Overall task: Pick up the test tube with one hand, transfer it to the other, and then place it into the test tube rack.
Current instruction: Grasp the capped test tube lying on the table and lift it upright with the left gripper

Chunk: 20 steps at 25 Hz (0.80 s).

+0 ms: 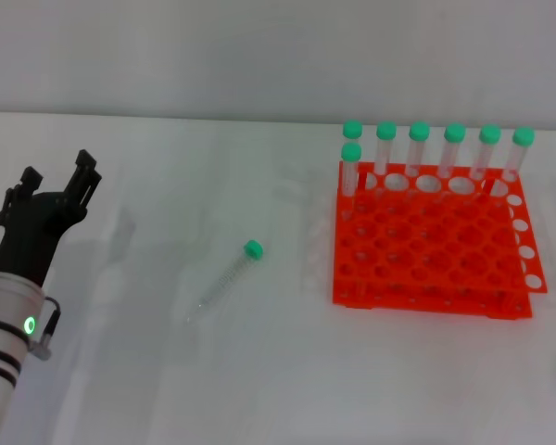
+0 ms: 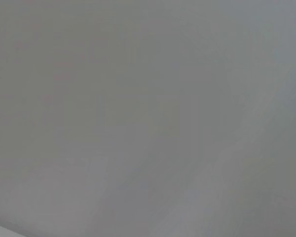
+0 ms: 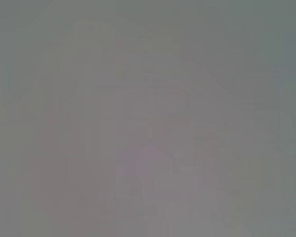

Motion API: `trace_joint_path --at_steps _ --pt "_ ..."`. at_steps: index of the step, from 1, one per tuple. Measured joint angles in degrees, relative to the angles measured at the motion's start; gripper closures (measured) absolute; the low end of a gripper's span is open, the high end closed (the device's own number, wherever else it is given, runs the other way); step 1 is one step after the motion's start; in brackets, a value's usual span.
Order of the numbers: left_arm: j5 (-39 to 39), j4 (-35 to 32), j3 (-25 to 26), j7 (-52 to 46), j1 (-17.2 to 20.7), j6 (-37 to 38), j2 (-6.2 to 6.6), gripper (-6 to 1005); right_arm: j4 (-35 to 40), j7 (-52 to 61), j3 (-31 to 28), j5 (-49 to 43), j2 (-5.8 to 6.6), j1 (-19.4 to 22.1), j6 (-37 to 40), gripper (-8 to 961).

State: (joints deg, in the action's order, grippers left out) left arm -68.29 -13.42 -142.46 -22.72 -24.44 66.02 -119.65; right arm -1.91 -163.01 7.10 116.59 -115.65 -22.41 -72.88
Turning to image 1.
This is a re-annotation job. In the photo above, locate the orange test tube rack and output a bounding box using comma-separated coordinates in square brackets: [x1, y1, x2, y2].
[329, 159, 550, 321]

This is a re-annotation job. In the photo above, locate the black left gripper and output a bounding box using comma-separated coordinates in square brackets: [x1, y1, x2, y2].
[0, 148, 103, 289]

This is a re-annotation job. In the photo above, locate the clear test tube green cap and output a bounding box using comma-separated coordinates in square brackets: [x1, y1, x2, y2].
[184, 239, 265, 325]
[375, 121, 398, 175]
[341, 142, 363, 208]
[437, 122, 467, 180]
[342, 119, 364, 146]
[406, 121, 431, 178]
[470, 123, 502, 182]
[502, 126, 537, 183]

